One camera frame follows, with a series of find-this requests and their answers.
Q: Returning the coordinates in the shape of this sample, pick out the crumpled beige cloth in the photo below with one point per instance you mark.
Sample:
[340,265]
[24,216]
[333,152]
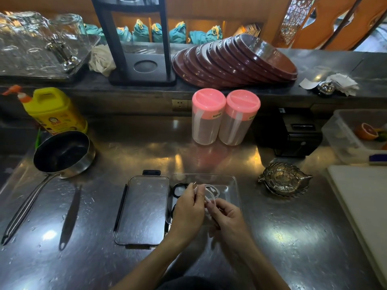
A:
[101,60]

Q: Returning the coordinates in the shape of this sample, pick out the person's left forearm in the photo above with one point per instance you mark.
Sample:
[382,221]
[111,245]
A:
[151,265]

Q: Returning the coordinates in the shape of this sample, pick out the crumpled white paper slips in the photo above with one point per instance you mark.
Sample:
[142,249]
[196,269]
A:
[343,83]

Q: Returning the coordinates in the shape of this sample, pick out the white cutting board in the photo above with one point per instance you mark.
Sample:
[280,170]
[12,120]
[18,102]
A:
[359,202]

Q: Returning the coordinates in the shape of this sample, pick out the blue white sponge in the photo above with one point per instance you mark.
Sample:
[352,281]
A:
[378,159]

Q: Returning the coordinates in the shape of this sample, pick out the clear drinking glass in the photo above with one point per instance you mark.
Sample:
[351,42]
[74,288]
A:
[68,28]
[31,24]

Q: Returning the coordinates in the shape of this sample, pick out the person's left hand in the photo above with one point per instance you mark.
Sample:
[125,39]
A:
[187,214]

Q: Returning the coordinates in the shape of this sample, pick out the stack of menu booklets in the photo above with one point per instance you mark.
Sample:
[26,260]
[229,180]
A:
[250,30]

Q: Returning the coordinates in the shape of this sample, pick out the beige wall power socket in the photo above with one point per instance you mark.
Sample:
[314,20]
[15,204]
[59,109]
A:
[180,105]

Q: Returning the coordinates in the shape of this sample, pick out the clear rectangular food container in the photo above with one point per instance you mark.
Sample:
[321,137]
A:
[229,190]

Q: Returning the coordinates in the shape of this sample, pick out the stack of maroon plates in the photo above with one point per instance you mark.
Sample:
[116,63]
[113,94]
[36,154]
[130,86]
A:
[229,63]

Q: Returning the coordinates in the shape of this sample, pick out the clear plastic storage bin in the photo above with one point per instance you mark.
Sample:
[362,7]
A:
[344,138]

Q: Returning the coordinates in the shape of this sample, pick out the clear container lid black latches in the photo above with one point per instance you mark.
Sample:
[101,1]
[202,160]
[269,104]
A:
[142,208]

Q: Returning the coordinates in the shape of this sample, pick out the clear canister pink lid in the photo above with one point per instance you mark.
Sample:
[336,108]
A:
[208,117]
[238,119]

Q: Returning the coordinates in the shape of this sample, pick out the person's right fingers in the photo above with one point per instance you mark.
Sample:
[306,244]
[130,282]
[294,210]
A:
[216,208]

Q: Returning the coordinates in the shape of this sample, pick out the green plastic stick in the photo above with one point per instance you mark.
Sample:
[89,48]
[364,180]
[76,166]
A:
[37,138]

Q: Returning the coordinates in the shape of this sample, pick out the person's right hand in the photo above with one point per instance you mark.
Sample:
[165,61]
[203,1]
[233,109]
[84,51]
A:
[231,223]

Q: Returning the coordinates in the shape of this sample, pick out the cut grapefruit half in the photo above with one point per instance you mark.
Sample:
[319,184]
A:
[365,132]

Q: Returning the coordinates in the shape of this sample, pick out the silver call bell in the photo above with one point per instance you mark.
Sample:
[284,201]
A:
[326,88]

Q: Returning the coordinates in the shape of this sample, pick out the person's left fingers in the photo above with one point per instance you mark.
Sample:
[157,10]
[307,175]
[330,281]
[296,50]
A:
[195,194]

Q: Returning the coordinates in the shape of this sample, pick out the black metal stand frame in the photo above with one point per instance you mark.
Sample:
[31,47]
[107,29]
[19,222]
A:
[142,69]

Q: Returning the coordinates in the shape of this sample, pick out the silver metal bar tool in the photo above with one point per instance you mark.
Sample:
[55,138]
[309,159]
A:
[62,54]

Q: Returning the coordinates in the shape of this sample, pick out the yellow detergent bottle orange cap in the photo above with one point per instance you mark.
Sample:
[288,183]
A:
[51,110]

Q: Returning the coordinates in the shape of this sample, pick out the steel tray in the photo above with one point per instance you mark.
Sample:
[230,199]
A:
[27,63]

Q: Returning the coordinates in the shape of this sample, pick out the silver leaf shaped dish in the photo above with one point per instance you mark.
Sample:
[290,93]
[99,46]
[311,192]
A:
[284,179]

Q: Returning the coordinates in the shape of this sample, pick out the black receipt printer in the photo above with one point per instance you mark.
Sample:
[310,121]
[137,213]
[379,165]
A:
[296,132]

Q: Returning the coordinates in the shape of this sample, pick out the person's right forearm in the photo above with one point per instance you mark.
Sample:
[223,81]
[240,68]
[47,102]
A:
[260,268]

